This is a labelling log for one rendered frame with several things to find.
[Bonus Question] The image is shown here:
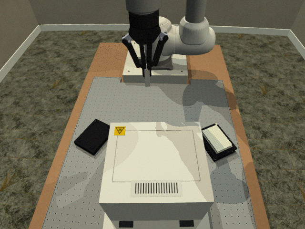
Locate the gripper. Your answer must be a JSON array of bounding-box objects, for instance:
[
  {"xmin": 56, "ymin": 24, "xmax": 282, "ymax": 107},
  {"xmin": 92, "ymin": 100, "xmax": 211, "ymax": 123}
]
[{"xmin": 122, "ymin": 10, "xmax": 169, "ymax": 87}]

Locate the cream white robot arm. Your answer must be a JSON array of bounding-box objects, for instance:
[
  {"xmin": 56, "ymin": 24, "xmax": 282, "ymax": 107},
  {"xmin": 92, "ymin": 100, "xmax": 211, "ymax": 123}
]
[{"xmin": 125, "ymin": 0, "xmax": 215, "ymax": 71}]

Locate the grey and dark blue benchtop lab instrument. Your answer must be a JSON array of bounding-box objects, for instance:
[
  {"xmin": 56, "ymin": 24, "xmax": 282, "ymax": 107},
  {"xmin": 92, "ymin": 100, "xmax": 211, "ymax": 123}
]
[{"xmin": 99, "ymin": 122, "xmax": 214, "ymax": 229}]

